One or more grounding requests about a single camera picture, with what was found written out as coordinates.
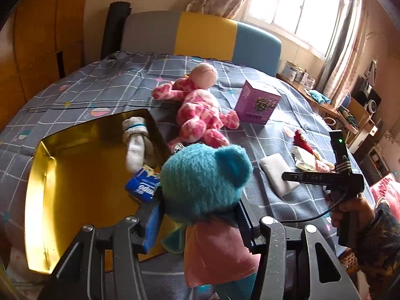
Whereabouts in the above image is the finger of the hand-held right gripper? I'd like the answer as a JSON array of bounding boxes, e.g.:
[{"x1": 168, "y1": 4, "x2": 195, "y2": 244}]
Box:
[{"x1": 282, "y1": 170, "x2": 309, "y2": 184}]

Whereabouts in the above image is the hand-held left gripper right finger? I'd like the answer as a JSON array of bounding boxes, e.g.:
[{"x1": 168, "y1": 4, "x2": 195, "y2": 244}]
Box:
[{"x1": 236, "y1": 198, "x2": 360, "y2": 300}]

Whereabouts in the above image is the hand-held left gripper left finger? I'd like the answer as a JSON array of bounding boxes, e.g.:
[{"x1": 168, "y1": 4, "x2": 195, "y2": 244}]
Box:
[{"x1": 37, "y1": 190, "x2": 166, "y2": 300}]

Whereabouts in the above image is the white soft pad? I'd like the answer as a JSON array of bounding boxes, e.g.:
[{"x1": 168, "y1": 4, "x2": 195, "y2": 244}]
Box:
[{"x1": 259, "y1": 153, "x2": 301, "y2": 197}]

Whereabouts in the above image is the yellow mesh cloth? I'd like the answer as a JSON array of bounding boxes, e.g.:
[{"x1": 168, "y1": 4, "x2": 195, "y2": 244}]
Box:
[{"x1": 292, "y1": 146, "x2": 322, "y2": 172}]

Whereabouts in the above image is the red plush doll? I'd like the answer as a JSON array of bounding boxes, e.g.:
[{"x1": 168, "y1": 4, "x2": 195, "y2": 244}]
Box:
[{"x1": 293, "y1": 129, "x2": 315, "y2": 155}]

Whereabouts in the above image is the blue teddy bear pink dress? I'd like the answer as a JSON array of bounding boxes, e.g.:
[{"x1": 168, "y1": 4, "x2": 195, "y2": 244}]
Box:
[{"x1": 159, "y1": 143, "x2": 261, "y2": 300}]

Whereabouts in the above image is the gold tin box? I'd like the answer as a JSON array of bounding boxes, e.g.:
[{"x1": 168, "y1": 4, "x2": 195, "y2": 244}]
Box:
[{"x1": 24, "y1": 109, "x2": 176, "y2": 276}]

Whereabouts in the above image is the person's right forearm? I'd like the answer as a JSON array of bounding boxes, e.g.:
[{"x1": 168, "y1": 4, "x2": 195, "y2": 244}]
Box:
[{"x1": 356, "y1": 200, "x2": 400, "y2": 290}]

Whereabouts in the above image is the person's right hand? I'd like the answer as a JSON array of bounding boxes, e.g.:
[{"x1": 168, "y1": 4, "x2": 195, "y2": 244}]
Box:
[{"x1": 330, "y1": 197, "x2": 376, "y2": 236}]

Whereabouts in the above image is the blue tissue packet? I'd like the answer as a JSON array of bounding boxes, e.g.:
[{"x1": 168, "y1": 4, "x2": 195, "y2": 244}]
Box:
[{"x1": 125, "y1": 166, "x2": 163, "y2": 201}]

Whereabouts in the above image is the pink pillow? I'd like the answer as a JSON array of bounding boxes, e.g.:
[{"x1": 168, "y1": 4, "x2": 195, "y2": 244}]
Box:
[{"x1": 370, "y1": 172, "x2": 400, "y2": 214}]

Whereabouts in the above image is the grey checked bed sheet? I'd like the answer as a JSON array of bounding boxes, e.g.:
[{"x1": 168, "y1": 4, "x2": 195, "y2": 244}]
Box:
[{"x1": 0, "y1": 51, "x2": 374, "y2": 300}]

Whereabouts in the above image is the wooden chair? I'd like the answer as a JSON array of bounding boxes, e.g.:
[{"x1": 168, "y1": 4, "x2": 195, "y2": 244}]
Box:
[{"x1": 339, "y1": 97, "x2": 379, "y2": 151}]

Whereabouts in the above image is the wooden desk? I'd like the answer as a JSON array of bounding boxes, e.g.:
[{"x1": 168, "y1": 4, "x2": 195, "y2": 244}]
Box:
[{"x1": 276, "y1": 73, "x2": 342, "y2": 120}]

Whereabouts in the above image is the white sock blue stripe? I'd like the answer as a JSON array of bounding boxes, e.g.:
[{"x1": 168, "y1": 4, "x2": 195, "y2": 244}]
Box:
[{"x1": 121, "y1": 116, "x2": 158, "y2": 173}]

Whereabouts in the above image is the teal plush toy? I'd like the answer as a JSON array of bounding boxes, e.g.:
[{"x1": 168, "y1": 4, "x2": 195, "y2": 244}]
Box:
[{"x1": 308, "y1": 89, "x2": 331, "y2": 104}]

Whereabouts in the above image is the purple cardboard box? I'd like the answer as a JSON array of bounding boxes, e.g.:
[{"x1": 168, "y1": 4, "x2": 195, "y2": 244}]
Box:
[{"x1": 234, "y1": 79, "x2": 282, "y2": 127}]

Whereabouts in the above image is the group of tins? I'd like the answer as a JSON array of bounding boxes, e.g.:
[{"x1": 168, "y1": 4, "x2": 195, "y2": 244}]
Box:
[{"x1": 283, "y1": 61, "x2": 315, "y2": 89}]

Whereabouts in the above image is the pink spotted giraffe plush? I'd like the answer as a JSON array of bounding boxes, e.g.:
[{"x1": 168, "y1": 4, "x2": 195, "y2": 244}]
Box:
[{"x1": 152, "y1": 62, "x2": 241, "y2": 154}]

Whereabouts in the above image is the window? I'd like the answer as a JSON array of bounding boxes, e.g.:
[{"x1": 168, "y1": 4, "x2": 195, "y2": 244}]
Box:
[{"x1": 247, "y1": 0, "x2": 344, "y2": 57}]

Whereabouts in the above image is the grey yellow blue headboard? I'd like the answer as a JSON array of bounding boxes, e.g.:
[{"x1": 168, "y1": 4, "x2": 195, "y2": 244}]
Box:
[{"x1": 123, "y1": 11, "x2": 282, "y2": 77}]

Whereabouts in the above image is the wooden wardrobe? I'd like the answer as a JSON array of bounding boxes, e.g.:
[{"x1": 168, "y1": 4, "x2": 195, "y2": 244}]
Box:
[{"x1": 0, "y1": 0, "x2": 90, "y2": 132}]

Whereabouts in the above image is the black cable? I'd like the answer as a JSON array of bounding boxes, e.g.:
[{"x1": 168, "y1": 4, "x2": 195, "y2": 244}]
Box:
[{"x1": 277, "y1": 192, "x2": 348, "y2": 225}]

